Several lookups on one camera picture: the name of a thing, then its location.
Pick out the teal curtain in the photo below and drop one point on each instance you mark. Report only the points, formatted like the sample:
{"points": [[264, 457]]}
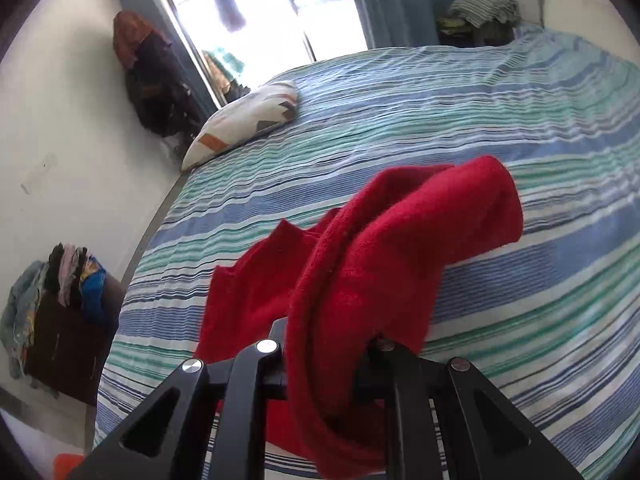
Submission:
{"points": [[415, 2]]}

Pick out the dark garment hanging outside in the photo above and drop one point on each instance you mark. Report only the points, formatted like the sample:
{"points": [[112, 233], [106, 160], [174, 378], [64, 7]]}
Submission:
{"points": [[227, 7]]}

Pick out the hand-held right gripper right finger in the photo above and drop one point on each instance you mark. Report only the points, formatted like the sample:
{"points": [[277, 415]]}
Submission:
{"points": [[415, 400]]}

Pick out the dark bedside table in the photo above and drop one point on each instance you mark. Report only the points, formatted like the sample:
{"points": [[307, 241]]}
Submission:
{"points": [[475, 35]]}

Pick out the cream bed headboard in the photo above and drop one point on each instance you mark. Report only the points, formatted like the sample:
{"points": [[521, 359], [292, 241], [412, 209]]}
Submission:
{"points": [[585, 12]]}

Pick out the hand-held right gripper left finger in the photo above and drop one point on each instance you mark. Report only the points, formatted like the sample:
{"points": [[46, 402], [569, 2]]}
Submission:
{"points": [[240, 400]]}

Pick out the pile of folded blankets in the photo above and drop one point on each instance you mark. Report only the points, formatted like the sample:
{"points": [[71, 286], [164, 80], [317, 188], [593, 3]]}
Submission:
{"points": [[480, 10]]}

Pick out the pile of clothes on cabinet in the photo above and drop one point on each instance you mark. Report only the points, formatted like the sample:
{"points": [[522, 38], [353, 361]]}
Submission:
{"points": [[55, 290]]}

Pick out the patterned pillow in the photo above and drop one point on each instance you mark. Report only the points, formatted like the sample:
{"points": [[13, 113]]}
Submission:
{"points": [[245, 117]]}

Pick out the red knitted sweater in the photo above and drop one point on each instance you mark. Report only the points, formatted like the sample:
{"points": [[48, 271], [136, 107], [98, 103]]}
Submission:
{"points": [[370, 270]]}

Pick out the bed with striped sheet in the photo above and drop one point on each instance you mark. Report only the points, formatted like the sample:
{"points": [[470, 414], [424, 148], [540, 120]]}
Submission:
{"points": [[400, 170]]}

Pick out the hanging clothes on wall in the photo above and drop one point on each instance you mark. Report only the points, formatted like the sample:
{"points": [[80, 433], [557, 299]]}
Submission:
{"points": [[150, 80]]}

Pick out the orange fuzzy trousers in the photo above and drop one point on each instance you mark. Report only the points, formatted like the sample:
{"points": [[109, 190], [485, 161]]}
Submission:
{"points": [[67, 465]]}

